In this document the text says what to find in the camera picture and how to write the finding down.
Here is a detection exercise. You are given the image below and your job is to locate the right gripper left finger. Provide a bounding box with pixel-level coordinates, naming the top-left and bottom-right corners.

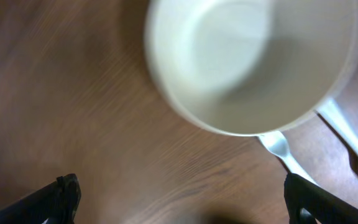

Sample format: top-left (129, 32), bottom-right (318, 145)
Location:
top-left (0, 174), bottom-right (81, 224)

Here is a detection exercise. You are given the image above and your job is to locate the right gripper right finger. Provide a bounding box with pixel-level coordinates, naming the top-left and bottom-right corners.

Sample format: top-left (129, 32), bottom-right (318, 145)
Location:
top-left (284, 173), bottom-right (358, 224)

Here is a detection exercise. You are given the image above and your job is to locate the cream bowl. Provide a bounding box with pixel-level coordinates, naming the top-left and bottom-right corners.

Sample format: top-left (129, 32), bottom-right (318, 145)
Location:
top-left (144, 0), bottom-right (358, 136)

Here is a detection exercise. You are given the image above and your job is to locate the white plastic spoon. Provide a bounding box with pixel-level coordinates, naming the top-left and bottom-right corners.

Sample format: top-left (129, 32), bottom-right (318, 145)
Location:
top-left (317, 98), bottom-right (358, 157)

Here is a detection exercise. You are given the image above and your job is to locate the white plastic fork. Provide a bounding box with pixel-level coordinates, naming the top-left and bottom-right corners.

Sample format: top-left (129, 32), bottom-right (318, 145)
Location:
top-left (258, 131), bottom-right (318, 185)

